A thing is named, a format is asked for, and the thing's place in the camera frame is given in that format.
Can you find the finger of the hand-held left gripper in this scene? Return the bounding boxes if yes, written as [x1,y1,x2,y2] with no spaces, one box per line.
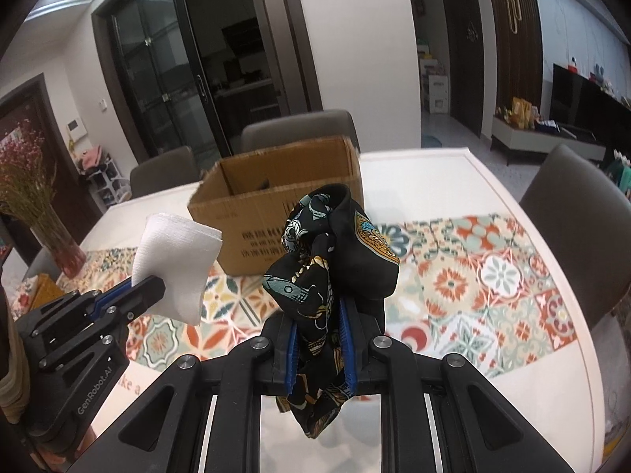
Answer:
[17,281,136,338]
[38,276,167,372]

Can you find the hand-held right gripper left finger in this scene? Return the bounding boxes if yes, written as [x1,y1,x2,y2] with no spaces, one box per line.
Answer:
[64,314,297,473]

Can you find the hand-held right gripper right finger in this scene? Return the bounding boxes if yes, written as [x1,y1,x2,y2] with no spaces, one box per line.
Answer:
[340,298,583,473]

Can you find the white cloth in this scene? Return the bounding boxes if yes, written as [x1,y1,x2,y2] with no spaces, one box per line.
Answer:
[131,213,222,327]

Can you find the black patterned scarf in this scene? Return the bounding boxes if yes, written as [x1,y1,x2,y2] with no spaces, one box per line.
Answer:
[261,183,401,441]

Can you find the brown cardboard box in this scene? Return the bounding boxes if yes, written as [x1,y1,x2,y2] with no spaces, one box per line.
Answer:
[187,135,366,277]

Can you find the glass vase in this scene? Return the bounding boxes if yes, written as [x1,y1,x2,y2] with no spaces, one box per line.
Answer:
[30,207,88,279]

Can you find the yellow wooden tissue box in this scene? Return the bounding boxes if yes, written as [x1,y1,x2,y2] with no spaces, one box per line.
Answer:
[22,273,67,318]

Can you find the floral patterned cloth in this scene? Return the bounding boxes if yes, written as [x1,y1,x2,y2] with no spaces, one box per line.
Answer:
[6,276,37,318]

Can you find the shoe rack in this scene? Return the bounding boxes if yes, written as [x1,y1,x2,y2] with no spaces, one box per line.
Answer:
[78,145,125,209]

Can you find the grey dining chair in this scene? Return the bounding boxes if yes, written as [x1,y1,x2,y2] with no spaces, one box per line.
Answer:
[519,144,631,333]
[241,109,362,156]
[129,146,204,199]

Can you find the dried pink flower bunch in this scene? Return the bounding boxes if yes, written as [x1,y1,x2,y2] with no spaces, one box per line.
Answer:
[0,118,57,237]

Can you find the dark glass sliding door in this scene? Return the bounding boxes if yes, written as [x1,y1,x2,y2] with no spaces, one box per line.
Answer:
[91,0,323,159]

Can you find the white carton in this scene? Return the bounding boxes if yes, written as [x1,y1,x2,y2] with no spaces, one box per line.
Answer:
[426,76,451,114]

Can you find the white television cabinet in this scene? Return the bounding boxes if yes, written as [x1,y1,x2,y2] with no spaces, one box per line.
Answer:
[491,113,608,167]

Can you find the yellow boxes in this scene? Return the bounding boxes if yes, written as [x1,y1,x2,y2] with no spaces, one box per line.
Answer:
[509,97,537,130]

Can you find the dark wooden door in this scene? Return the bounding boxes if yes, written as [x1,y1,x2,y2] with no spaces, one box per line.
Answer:
[440,0,487,140]

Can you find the clothes drying rack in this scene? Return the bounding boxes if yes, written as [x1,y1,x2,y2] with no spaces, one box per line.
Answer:
[604,150,631,204]

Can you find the black television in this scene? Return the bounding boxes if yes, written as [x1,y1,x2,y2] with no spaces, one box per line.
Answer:
[549,62,631,145]

